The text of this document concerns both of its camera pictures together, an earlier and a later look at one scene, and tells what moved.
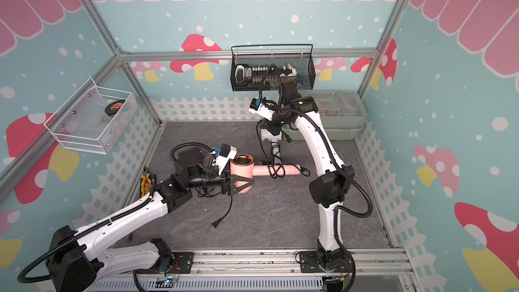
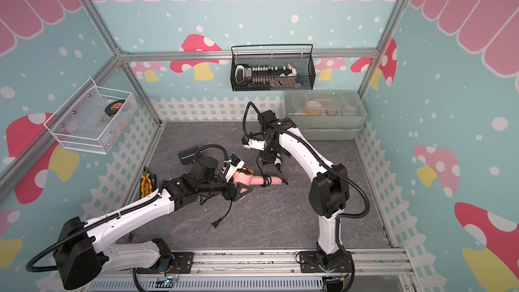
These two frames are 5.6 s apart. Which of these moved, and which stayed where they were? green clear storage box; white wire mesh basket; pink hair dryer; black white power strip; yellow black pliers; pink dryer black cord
Moved: pink dryer black cord; pink hair dryer
Stayed: white wire mesh basket; green clear storage box; black white power strip; yellow black pliers
